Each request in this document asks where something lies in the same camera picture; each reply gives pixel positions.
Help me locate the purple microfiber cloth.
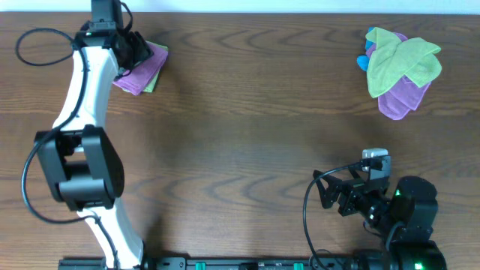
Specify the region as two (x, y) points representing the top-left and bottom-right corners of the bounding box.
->
(112, 40), (170, 97)

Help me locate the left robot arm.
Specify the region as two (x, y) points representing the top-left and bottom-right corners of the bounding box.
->
(27, 1), (153, 269)

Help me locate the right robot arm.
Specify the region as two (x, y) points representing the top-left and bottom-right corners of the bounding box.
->
(310, 148), (446, 269)

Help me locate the folded green cloth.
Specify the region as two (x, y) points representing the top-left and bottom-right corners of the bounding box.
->
(121, 40), (169, 95)

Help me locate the crumpled purple cloth in pile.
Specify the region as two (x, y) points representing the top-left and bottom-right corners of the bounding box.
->
(365, 42), (432, 120)

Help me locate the blue cloth in pile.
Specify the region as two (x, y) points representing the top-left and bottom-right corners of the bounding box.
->
(356, 40), (374, 71)

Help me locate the crumpled green cloth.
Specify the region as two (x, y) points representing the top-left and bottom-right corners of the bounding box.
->
(365, 27), (442, 98)

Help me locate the right black cable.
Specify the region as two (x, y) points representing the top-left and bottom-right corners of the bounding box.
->
(302, 159), (383, 270)

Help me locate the black cable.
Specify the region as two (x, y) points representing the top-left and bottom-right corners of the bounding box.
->
(14, 1), (134, 270)
(302, 159), (383, 270)

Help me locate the left black cable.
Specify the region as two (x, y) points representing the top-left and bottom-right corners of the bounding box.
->
(14, 1), (134, 270)

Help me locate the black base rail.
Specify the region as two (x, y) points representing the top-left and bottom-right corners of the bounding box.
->
(58, 255), (376, 270)

